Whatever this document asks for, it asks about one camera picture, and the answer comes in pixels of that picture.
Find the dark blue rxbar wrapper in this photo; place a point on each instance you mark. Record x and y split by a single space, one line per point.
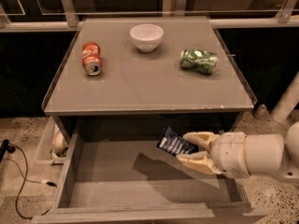
174 144

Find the open grey top drawer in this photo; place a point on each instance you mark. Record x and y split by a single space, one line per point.
115 174

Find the white ceramic bowl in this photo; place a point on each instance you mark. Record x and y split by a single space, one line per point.
147 37

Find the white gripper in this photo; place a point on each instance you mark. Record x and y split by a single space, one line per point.
229 154

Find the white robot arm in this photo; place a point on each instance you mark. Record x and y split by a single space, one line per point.
275 155

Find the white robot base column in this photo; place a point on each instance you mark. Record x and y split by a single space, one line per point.
287 102

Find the metal rail frame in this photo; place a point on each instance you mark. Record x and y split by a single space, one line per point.
69 15

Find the grey cabinet with counter top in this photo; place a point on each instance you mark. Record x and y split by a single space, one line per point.
134 82

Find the red coca-cola can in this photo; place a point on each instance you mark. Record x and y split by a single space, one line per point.
91 60

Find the crushed green soda can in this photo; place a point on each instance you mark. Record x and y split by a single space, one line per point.
198 60

